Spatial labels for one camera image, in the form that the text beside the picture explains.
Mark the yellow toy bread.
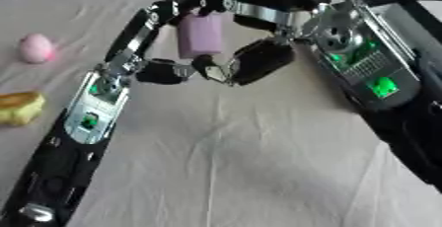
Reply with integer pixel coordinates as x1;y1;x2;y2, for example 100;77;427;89
0;91;47;127

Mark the pink toy egg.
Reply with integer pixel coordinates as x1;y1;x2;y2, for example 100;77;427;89
17;33;59;65

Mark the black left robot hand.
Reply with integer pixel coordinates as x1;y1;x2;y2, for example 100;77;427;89
93;0;230;87

